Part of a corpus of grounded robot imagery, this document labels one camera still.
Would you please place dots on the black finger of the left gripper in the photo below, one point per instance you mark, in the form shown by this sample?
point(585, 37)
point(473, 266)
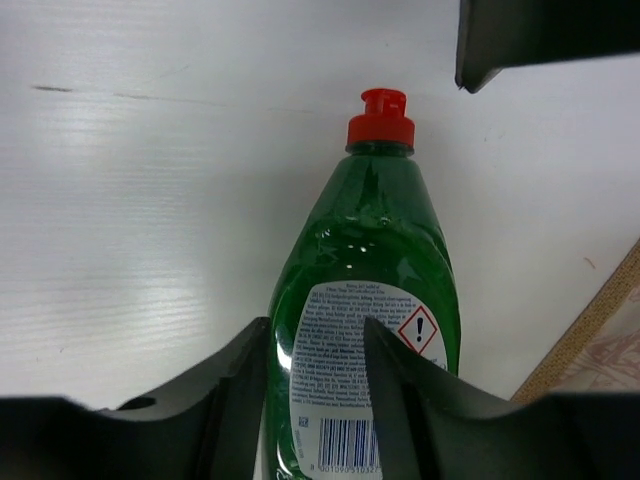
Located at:
point(494, 35)

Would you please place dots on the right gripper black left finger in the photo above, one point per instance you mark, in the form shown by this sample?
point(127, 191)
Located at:
point(203, 424)

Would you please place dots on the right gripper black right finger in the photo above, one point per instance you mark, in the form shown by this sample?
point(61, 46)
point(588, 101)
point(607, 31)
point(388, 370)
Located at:
point(432, 425)

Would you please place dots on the green dish soap bottle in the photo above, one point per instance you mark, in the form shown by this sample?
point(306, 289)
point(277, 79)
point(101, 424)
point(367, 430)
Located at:
point(372, 247)

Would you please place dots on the brown canvas tote bag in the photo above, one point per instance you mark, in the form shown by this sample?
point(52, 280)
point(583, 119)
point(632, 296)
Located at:
point(599, 352)

